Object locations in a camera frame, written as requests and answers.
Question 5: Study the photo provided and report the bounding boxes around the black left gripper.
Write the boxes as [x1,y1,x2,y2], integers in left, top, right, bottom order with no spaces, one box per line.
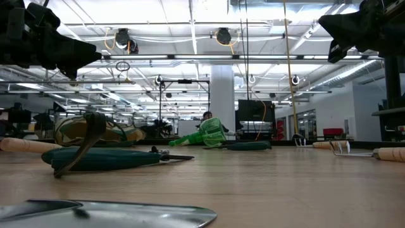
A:
[0,0,103,80]

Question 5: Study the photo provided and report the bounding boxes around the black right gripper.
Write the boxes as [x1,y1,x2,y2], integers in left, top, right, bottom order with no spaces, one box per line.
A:
[318,0,405,65]

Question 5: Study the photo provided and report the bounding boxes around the beige green-trimmed gardening bag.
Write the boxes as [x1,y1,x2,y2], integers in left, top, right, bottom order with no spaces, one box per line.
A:
[53,113,147,148]

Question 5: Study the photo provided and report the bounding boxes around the teal pruning shears with strap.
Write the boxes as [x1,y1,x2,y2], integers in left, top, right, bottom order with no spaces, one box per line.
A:
[40,111,196,179]

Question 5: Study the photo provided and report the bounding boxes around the wooden-handled hand fork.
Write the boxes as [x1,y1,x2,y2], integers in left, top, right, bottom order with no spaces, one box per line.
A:
[294,138,349,150]

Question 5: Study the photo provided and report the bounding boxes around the wooden-handled three-prong cultivator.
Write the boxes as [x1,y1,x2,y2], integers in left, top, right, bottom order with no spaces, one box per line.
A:
[328,140,405,163]

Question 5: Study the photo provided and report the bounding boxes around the green plastic spray bottle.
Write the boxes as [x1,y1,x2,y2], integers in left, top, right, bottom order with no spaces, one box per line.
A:
[168,117,227,148]

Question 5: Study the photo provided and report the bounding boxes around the monitor with black stand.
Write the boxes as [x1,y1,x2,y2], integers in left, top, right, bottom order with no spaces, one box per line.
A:
[383,56,402,110]

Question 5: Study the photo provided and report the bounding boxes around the dark background workstation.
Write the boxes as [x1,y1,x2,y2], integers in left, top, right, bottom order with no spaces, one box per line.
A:
[0,101,32,140]

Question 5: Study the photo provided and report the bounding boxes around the grey side desk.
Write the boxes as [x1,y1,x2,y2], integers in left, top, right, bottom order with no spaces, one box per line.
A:
[371,106,405,142]

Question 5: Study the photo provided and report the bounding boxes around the red box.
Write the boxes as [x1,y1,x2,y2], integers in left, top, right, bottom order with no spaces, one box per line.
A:
[322,127,344,137]

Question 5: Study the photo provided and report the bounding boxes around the red bin stack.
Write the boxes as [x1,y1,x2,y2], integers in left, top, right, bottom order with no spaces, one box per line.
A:
[275,117,285,141]

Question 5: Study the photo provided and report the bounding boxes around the black equipment cabinet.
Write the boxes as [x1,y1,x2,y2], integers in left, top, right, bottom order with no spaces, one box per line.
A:
[237,99,277,141]

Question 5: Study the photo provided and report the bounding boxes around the white building pillar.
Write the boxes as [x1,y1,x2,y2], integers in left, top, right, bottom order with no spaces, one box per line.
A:
[209,65,237,140]

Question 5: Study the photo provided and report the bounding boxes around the person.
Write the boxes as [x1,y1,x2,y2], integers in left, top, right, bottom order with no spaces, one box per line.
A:
[195,110,243,137]

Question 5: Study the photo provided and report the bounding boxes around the black ceiling cable reel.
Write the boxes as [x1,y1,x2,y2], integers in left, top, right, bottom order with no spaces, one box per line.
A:
[114,27,131,49]
[216,27,232,46]

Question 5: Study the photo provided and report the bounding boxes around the yellow hanging cable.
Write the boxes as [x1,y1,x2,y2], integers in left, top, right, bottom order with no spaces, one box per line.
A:
[282,0,300,137]

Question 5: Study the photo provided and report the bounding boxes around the yellow cabinet cable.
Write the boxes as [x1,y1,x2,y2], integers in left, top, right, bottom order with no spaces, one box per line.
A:
[254,99,268,141]

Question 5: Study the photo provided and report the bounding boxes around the black background rig frame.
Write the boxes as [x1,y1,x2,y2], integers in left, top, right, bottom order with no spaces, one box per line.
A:
[158,78,212,123]

